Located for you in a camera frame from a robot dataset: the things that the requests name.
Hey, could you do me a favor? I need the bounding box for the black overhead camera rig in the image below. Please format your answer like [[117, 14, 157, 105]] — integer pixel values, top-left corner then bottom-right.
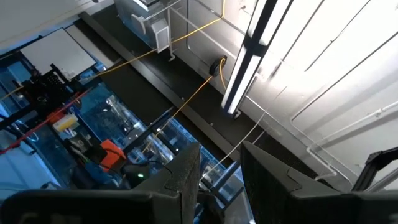
[[12, 63, 94, 125]]

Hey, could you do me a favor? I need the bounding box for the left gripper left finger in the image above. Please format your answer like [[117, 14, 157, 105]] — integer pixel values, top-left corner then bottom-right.
[[132, 142, 201, 224]]

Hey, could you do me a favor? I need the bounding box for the black aluminium rig frame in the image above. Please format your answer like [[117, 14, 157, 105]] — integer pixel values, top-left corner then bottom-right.
[[352, 146, 398, 192]]

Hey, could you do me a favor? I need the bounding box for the yellow ceiling cable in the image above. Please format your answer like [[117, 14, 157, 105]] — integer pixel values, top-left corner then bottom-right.
[[141, 57, 228, 155], [83, 0, 227, 78]]

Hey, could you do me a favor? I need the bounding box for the yellow white plastic block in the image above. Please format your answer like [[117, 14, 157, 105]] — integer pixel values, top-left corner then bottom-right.
[[52, 113, 79, 133]]

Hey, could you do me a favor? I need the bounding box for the white ceiling cable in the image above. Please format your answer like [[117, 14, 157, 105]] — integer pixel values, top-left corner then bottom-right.
[[201, 111, 267, 180]]

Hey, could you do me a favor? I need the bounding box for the white ceiling panel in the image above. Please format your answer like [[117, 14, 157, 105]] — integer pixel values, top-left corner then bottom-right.
[[20, 27, 97, 81]]

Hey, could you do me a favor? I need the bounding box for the long linear ceiling light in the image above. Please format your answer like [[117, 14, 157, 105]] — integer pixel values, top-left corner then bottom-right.
[[220, 0, 295, 116]]

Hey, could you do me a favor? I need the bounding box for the white conduit pipe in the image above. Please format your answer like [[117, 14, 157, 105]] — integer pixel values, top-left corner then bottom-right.
[[306, 100, 398, 182]]

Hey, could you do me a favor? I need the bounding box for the black junction box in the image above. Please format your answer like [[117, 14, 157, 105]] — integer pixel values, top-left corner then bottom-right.
[[208, 55, 228, 78]]

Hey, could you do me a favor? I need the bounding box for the orange plastic object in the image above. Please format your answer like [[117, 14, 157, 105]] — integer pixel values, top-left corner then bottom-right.
[[98, 139, 127, 172]]

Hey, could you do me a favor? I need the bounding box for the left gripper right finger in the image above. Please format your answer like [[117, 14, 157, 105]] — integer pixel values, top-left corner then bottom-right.
[[241, 141, 340, 224]]

